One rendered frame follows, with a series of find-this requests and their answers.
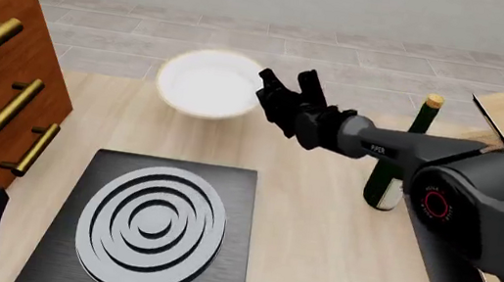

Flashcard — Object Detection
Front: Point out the dark green wine bottle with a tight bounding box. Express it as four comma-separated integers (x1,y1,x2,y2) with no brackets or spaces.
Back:
360,84,447,219

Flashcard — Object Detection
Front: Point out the flat black stove plate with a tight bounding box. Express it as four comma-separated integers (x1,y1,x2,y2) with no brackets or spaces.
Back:
12,138,263,282

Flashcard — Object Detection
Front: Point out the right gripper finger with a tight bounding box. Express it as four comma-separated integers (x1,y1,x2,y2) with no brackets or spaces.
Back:
293,67,334,110
255,66,294,98

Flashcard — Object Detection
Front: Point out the white plate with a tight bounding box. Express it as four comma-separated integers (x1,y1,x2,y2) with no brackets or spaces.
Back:
152,41,271,128

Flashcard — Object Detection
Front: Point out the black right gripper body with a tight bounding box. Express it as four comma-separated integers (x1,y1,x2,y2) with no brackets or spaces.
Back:
248,85,360,158

